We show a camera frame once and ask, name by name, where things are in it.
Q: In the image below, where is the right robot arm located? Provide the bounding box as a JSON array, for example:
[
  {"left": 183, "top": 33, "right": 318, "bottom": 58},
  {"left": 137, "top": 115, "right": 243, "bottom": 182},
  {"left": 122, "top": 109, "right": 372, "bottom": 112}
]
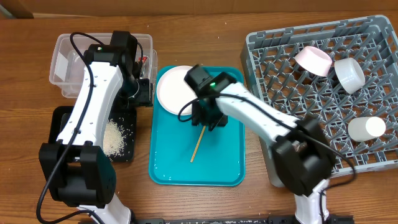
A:
[{"left": 184, "top": 69, "right": 335, "bottom": 223}]

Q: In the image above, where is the grey dish rack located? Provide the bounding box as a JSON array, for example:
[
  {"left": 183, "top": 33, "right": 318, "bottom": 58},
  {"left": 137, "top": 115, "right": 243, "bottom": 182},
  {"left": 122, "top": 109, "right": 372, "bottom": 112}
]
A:
[{"left": 241, "top": 15, "right": 397, "bottom": 177}]

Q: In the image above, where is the pink bowl with rice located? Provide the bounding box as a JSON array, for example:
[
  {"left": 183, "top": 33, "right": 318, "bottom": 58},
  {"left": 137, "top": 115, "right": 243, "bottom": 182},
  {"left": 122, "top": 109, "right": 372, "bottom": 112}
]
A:
[{"left": 294, "top": 46, "right": 332, "bottom": 77}]

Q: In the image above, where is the red snack wrapper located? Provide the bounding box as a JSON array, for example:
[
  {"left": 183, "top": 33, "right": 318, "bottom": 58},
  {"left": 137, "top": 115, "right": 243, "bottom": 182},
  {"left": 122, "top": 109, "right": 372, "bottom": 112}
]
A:
[{"left": 139, "top": 56, "right": 148, "bottom": 65}]

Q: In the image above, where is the teal serving tray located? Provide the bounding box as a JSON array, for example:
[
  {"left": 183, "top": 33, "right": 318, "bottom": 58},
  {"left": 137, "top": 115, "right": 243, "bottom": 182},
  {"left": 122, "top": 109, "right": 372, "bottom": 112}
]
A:
[{"left": 148, "top": 65, "right": 246, "bottom": 187}]

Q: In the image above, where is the pile of rice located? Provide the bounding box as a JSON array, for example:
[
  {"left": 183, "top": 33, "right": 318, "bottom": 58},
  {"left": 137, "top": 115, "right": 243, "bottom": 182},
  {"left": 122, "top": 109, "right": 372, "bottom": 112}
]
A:
[{"left": 103, "top": 119, "right": 126, "bottom": 156}]

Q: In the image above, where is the clear plastic bin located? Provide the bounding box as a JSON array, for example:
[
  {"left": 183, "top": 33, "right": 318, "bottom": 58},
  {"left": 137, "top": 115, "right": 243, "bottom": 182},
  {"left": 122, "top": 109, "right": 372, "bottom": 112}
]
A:
[{"left": 49, "top": 34, "right": 157, "bottom": 98}]

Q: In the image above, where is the wooden chopstick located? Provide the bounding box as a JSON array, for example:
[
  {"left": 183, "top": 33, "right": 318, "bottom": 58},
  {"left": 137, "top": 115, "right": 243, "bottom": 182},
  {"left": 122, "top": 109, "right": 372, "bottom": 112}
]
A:
[{"left": 190, "top": 126, "right": 206, "bottom": 163}]

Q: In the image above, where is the large pink plate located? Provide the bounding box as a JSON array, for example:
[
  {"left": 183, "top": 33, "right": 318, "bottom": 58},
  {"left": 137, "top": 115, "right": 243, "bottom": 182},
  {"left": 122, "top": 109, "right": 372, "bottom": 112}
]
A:
[{"left": 156, "top": 65, "right": 197, "bottom": 115}]

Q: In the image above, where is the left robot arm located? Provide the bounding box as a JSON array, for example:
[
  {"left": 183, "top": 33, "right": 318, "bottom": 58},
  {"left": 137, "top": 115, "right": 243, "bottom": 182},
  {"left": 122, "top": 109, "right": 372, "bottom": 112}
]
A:
[{"left": 36, "top": 42, "right": 142, "bottom": 223}]

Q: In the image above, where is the grey bowl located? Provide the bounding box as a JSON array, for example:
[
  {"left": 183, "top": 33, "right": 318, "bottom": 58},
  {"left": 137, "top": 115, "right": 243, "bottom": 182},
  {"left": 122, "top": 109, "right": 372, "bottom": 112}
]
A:
[{"left": 334, "top": 58, "right": 365, "bottom": 95}]

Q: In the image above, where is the small white cup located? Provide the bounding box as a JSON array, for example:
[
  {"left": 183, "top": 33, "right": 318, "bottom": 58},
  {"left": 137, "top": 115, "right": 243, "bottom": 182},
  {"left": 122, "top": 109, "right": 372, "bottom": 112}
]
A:
[{"left": 348, "top": 116, "right": 386, "bottom": 142}]

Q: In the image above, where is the black tray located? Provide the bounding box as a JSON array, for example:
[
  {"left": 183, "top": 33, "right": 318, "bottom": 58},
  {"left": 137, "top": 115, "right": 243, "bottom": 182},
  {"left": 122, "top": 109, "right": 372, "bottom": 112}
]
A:
[{"left": 49, "top": 106, "right": 137, "bottom": 162}]

